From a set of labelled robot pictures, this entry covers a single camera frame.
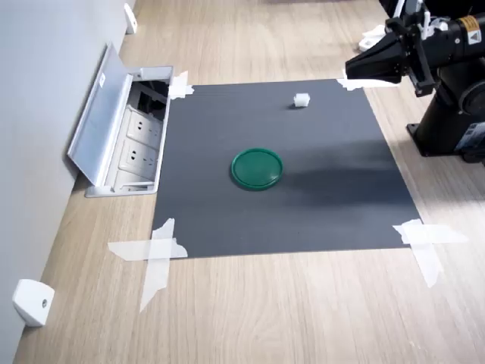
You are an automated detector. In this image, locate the round green plastic lid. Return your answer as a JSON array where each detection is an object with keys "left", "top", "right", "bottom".
[{"left": 230, "top": 147, "right": 284, "bottom": 193}]

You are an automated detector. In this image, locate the white masking tape piece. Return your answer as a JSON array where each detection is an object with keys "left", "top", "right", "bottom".
[
  {"left": 392, "top": 219, "right": 470, "bottom": 289},
  {"left": 108, "top": 218, "right": 189, "bottom": 314},
  {"left": 167, "top": 71, "right": 195, "bottom": 102},
  {"left": 336, "top": 77, "right": 399, "bottom": 92}
]

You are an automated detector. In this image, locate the dark grey table mat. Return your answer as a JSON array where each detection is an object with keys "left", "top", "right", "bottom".
[{"left": 152, "top": 78, "right": 422, "bottom": 259}]

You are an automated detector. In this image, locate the white power socket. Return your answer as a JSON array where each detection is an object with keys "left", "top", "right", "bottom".
[
  {"left": 118, "top": 138, "right": 158, "bottom": 171},
  {"left": 126, "top": 107, "right": 162, "bottom": 140}
]

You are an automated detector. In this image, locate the small white plastic table bracket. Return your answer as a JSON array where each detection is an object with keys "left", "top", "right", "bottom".
[{"left": 357, "top": 24, "right": 388, "bottom": 52}]

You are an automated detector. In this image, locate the white corner bracket with screw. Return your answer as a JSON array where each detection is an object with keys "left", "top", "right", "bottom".
[
  {"left": 124, "top": 2, "right": 138, "bottom": 35},
  {"left": 11, "top": 278, "right": 55, "bottom": 328}
]

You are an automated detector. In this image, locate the silver cable duct flap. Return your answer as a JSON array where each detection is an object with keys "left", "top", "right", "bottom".
[{"left": 67, "top": 42, "right": 134, "bottom": 187}]

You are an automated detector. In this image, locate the silver cable duct box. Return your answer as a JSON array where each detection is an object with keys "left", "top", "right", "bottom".
[{"left": 85, "top": 64, "right": 176, "bottom": 199}]

